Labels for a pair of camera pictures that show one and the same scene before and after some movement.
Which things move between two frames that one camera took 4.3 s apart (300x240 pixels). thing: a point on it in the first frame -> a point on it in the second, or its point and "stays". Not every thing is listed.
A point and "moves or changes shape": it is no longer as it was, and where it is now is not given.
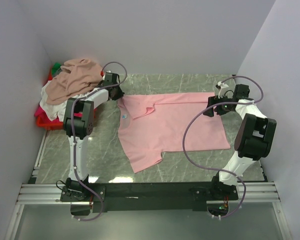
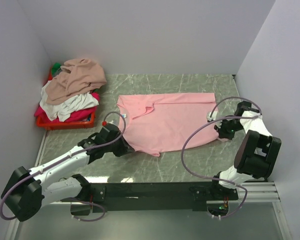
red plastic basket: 48,124 stays
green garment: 56,65 stays
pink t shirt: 149,124 moves or changes shape
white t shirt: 56,110 stays
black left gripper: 120,94 -> 125,148
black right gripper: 212,101 -> 222,133
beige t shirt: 75,75 stays
